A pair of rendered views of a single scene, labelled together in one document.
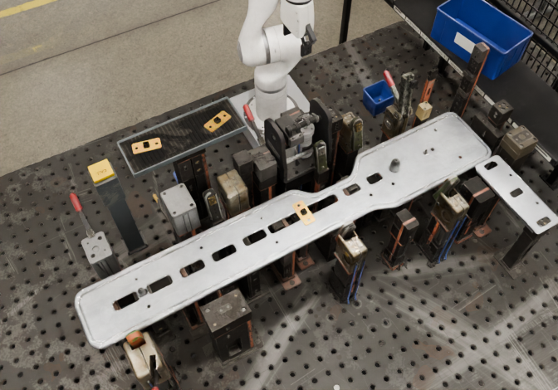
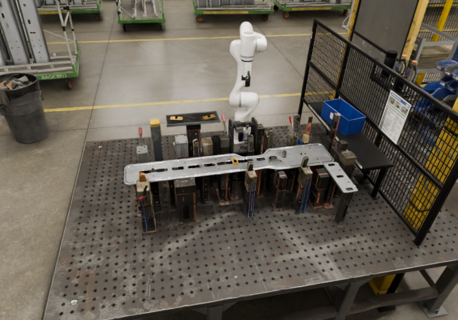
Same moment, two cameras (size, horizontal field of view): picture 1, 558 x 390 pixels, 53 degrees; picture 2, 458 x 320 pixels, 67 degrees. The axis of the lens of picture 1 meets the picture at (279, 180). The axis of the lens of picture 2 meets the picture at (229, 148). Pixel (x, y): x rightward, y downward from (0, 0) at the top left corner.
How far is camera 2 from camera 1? 101 cm
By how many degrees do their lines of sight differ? 23
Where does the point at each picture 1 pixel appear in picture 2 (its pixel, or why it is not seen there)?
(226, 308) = (185, 181)
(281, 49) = (246, 100)
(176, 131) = (190, 116)
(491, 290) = (324, 230)
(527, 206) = (343, 182)
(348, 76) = (284, 137)
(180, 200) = (182, 139)
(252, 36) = (234, 92)
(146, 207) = not seen: hidden behind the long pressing
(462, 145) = (320, 155)
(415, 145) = (297, 150)
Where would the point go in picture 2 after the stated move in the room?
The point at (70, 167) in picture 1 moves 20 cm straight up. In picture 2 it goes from (145, 142) to (142, 122)
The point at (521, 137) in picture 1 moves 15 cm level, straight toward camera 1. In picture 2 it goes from (348, 154) to (334, 163)
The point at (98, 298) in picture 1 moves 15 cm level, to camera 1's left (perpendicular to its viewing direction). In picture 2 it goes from (134, 168) to (113, 163)
